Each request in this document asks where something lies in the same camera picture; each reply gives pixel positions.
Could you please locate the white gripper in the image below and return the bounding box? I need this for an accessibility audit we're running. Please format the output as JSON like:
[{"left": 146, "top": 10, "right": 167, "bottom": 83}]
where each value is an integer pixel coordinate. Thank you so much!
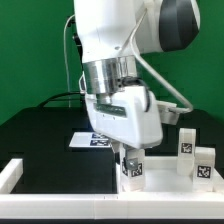
[{"left": 85, "top": 77, "right": 180, "bottom": 169}]

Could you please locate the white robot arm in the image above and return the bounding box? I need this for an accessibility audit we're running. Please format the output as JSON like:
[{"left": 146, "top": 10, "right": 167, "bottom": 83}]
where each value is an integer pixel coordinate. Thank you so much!
[{"left": 74, "top": 0, "right": 200, "bottom": 170}]

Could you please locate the white tag base sheet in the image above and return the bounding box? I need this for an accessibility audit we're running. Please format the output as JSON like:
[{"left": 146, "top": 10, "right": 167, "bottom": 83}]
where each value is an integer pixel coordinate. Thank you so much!
[{"left": 69, "top": 132, "right": 111, "bottom": 148}]

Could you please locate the white U-shaped obstacle fence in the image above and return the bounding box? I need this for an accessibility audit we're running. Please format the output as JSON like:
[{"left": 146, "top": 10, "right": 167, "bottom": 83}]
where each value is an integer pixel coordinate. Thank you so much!
[{"left": 0, "top": 159, "right": 224, "bottom": 219}]

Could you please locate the black base cable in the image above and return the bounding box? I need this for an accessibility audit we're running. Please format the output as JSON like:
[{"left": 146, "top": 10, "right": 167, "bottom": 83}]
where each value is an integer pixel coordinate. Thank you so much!
[{"left": 37, "top": 89, "right": 88, "bottom": 108}]

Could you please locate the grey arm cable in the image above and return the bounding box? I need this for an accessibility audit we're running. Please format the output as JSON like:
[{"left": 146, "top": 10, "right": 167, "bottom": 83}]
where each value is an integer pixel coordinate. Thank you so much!
[{"left": 129, "top": 6, "right": 194, "bottom": 114}]

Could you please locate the grey camera cable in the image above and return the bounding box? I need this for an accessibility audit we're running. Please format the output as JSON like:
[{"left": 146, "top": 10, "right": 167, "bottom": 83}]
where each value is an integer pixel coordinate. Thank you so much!
[{"left": 63, "top": 14, "right": 76, "bottom": 109}]

